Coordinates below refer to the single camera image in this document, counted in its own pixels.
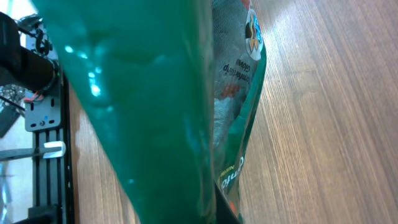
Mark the green snack bag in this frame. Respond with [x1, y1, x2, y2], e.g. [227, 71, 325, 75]
[34, 0, 267, 223]

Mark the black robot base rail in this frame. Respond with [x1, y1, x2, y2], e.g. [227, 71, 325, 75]
[12, 18, 75, 224]

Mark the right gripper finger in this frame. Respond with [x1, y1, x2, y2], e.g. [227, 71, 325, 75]
[215, 184, 241, 224]

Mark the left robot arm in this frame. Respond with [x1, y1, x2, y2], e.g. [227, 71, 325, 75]
[1, 12, 59, 92]

